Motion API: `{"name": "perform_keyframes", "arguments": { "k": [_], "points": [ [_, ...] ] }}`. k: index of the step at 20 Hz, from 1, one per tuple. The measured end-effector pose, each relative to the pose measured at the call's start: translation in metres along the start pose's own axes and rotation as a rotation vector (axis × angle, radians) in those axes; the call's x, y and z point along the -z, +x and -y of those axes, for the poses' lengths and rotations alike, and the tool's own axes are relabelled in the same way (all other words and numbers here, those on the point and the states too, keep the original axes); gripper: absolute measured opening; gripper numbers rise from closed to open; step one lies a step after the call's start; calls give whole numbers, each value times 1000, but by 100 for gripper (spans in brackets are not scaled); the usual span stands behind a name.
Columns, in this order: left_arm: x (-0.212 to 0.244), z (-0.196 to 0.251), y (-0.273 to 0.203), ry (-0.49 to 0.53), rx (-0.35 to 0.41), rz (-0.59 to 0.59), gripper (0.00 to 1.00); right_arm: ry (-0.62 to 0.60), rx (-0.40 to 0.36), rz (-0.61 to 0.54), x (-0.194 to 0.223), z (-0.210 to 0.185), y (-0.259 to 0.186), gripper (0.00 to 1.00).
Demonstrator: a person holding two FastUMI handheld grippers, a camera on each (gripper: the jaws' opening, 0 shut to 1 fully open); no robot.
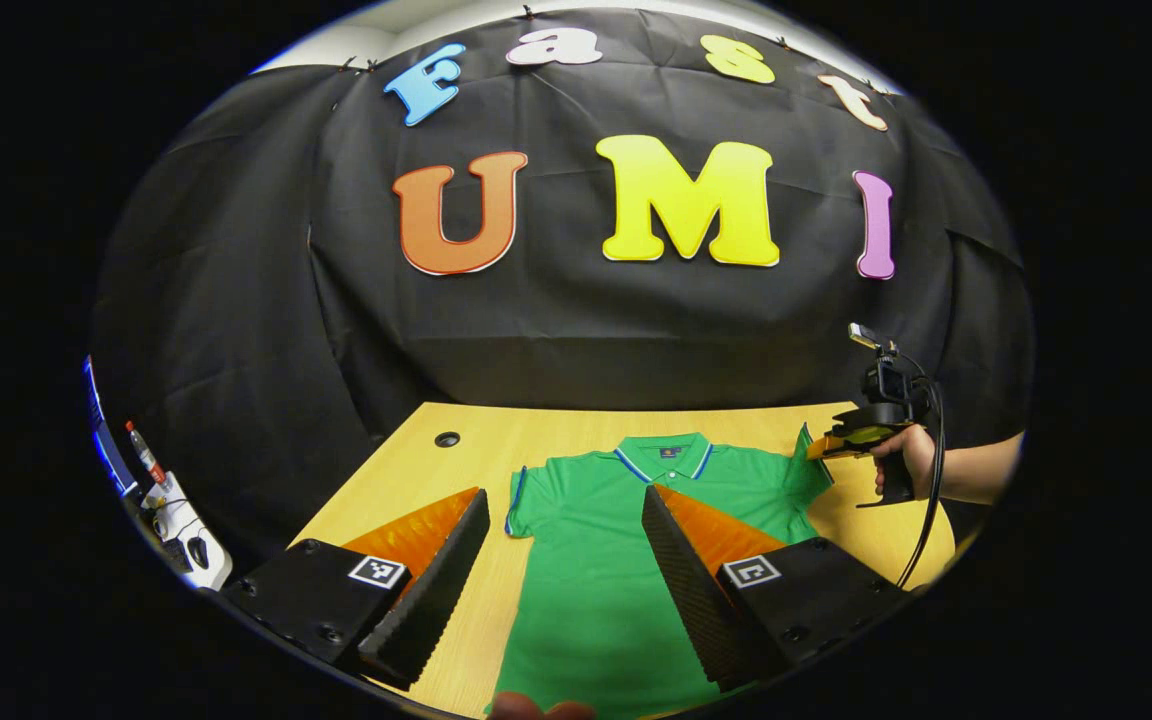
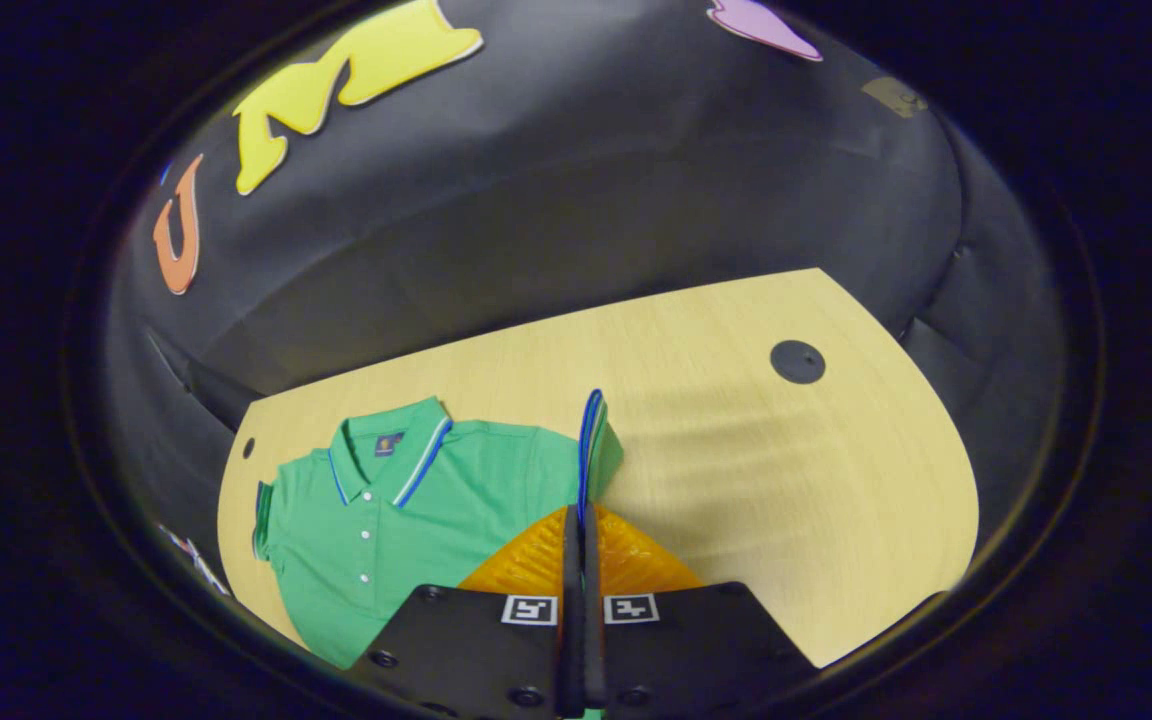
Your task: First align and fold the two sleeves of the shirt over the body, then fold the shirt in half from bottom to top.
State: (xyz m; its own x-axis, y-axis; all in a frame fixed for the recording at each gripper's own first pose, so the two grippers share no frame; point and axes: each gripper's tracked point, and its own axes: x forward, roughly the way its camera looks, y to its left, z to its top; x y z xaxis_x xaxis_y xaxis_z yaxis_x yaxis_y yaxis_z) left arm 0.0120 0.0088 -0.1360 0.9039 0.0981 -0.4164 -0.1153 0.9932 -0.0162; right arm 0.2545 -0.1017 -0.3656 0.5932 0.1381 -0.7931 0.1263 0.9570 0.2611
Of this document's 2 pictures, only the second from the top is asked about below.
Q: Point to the green polo T-shirt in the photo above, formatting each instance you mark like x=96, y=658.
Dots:
x=376, y=540

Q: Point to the white striped object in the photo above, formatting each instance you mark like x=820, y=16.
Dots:
x=198, y=565

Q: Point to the black backdrop cloth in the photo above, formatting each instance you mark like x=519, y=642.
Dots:
x=586, y=200

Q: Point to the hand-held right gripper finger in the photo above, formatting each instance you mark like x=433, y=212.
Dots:
x=572, y=620
x=594, y=640

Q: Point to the tan tape patch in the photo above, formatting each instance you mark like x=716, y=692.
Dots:
x=894, y=97

